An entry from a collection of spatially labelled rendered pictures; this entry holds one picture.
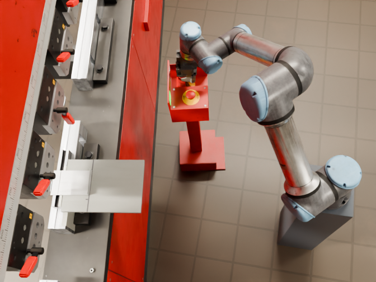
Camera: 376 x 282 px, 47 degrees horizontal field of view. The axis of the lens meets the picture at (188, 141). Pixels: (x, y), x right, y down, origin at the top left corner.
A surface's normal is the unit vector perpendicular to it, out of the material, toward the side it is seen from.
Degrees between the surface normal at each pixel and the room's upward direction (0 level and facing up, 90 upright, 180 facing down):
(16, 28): 90
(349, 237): 0
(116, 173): 0
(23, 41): 90
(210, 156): 0
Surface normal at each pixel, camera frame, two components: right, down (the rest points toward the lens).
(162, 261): -0.07, -0.38
